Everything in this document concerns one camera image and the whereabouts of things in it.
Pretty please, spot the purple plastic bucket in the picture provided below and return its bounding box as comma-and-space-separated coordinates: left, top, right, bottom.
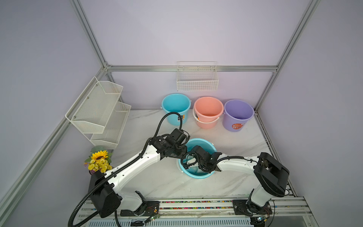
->
222, 99, 255, 132

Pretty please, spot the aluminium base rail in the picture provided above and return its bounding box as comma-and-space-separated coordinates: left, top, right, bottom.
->
85, 196, 318, 227

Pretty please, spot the teal bucket being wiped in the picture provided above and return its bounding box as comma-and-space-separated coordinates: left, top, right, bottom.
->
176, 138, 217, 179

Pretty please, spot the sunflower bouquet in vase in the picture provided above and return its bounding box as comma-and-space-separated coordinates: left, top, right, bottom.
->
84, 146, 113, 175

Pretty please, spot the teal bucket at back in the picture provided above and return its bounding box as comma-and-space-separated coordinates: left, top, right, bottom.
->
161, 93, 192, 123

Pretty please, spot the black corrugated left cable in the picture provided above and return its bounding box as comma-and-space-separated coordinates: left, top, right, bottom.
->
67, 112, 183, 227

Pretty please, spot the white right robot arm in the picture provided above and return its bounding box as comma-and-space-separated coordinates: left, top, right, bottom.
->
181, 146, 289, 217

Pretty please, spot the white wire wall basket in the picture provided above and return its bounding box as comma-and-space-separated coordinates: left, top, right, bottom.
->
176, 61, 219, 92

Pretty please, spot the pink plastic bucket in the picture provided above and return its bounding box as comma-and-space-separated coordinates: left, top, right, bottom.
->
193, 96, 224, 130

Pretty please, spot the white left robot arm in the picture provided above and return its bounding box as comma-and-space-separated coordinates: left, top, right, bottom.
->
89, 129, 190, 218

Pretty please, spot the white two-tier mesh shelf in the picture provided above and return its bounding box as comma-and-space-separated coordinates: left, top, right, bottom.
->
65, 77, 131, 149

